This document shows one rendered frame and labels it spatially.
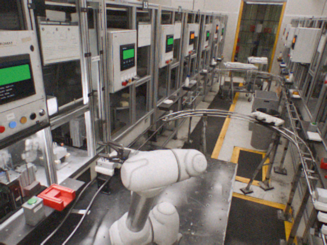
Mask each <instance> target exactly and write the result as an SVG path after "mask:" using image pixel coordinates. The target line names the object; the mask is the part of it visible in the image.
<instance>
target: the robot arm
mask: <svg viewBox="0 0 327 245"><path fill-rule="evenodd" d="M98 144H101V145H105V146H110V147H111V148H112V149H113V150H115V152H116V153H117V155H115V156H109V155H106V154H102V153H100V154H98V156H100V157H104V158H105V159H107V160H108V162H112V163H120V164H122V163H123V161H125V162H124V164H123V165H122V168H121V177H122V182H123V184H124V186H125V187H126V188H127V189H129V190H131V196H132V197H131V203H130V207H129V211H128V212H127V213H125V214H124V215H123V216H122V217H121V218H120V219H119V220H118V221H116V222H115V223H114V224H113V225H112V226H111V228H110V229H109V233H110V239H111V244H112V245H179V242H180V240H181V239H182V234H181V233H178V232H179V215H178V212H177V210H176V208H174V206H173V205H172V204H171V203H169V202H161V203H158V205H156V206H155V207H154V208H153V210H151V209H152V206H153V203H154V200H155V198H156V196H157V195H158V194H159V193H160V192H161V191H163V190H164V189H165V188H167V186H168V185H171V184H174V183H178V182H182V181H185V180H188V179H189V178H191V177H197V176H199V175H201V174H202V173H203V172H205V170H206V168H207V160H206V158H205V156H203V155H202V154H201V153H200V152H199V151H197V150H195V149H169V150H155V151H151V152H141V151H136V150H129V149H125V148H123V145H124V144H123V143H118V142H115V141H113V140H109V141H107V142H106V141H104V142H102V141H99V142H98ZM117 146H119V147H117ZM117 158H120V160H116V159H117Z"/></svg>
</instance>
